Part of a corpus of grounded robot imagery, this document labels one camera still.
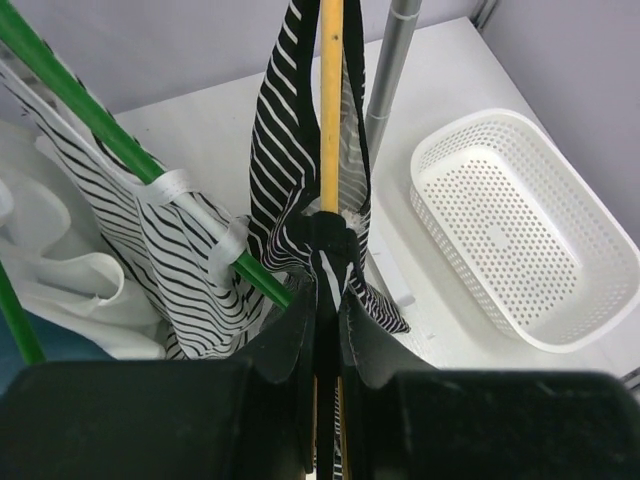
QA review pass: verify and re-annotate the white perforated plastic basket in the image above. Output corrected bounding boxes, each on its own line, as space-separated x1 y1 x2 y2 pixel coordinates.
409 108 639 354

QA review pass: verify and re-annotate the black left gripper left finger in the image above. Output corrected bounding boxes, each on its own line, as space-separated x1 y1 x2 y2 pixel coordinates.
1 286 316 479

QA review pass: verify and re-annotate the black white striped tank top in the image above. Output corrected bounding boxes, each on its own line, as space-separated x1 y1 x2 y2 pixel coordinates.
248 1 410 334

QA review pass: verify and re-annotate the white black striped hanging top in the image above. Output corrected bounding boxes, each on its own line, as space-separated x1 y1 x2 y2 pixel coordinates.
1 61 264 359

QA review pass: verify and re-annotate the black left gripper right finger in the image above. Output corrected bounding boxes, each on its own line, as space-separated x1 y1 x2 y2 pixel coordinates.
339 295 639 479

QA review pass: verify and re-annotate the white metal clothes rack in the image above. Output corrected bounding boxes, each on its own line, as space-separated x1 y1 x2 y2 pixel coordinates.
365 0 422 165

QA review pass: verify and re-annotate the yellow clothes hanger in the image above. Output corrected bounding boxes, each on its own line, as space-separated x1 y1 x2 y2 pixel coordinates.
309 0 346 480

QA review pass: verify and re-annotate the light blue hanging top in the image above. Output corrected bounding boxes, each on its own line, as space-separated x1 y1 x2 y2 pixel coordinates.
1 312 112 375

